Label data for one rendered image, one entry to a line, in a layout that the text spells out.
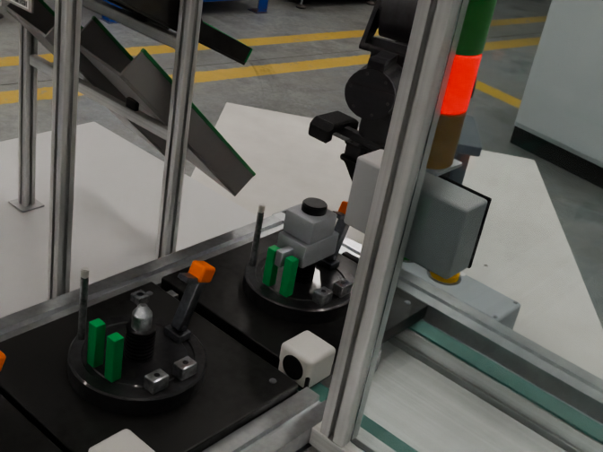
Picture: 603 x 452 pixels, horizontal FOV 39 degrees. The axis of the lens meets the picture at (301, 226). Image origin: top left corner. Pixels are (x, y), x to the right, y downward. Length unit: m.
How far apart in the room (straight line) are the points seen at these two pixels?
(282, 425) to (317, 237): 0.23
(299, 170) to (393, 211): 0.93
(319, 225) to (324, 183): 0.63
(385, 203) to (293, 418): 0.27
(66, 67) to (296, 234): 0.32
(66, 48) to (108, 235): 0.49
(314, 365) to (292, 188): 0.69
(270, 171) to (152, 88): 0.59
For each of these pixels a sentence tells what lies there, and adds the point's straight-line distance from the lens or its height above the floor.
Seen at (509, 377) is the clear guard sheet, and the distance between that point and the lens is 0.74.
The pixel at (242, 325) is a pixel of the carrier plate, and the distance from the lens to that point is 0.99.
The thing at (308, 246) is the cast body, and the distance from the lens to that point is 0.99.
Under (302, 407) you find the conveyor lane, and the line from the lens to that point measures 0.91.
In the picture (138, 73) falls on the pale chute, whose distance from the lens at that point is 1.06.
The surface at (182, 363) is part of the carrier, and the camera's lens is 0.87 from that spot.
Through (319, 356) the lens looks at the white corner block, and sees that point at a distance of 0.93.
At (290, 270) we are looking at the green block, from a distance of 0.99.
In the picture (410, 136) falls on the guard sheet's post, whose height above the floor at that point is 1.29.
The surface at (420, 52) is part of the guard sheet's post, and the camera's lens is 0.69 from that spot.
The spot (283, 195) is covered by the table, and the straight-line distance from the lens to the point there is 1.54.
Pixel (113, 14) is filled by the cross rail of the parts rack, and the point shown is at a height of 1.23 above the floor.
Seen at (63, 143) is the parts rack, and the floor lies 1.14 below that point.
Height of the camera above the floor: 1.54
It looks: 28 degrees down
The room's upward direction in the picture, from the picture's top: 11 degrees clockwise
